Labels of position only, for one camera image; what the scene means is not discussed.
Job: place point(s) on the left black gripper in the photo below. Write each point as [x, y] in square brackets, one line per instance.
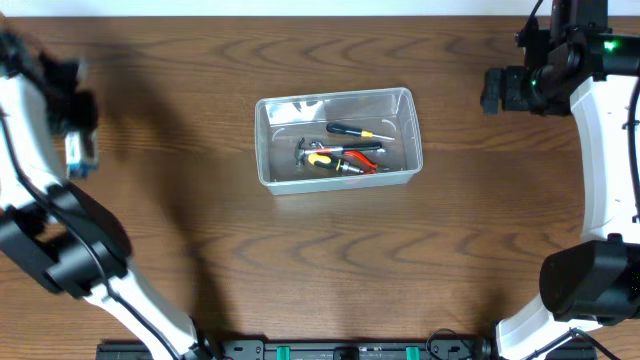
[73, 111]

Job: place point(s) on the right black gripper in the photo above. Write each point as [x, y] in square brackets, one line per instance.
[511, 99]

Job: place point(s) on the blue white product box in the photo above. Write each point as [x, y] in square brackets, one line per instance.
[81, 153]

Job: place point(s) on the slim black yellow screwdriver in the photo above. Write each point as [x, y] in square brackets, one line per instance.
[341, 129]

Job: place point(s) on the red handled pliers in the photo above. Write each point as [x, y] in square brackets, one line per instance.
[368, 165]

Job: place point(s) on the silver offset wrench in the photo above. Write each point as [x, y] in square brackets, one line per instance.
[340, 149]

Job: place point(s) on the stubby yellow black screwdriver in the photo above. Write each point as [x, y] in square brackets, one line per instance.
[330, 162]

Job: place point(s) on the black orange pen tool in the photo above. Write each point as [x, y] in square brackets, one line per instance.
[300, 152]

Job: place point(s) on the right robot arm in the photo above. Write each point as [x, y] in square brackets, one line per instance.
[592, 76]

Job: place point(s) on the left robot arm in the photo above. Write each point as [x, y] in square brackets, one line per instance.
[64, 239]

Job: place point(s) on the clear plastic container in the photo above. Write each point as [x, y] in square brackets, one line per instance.
[281, 122]

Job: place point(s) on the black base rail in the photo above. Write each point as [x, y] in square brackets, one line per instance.
[438, 347]

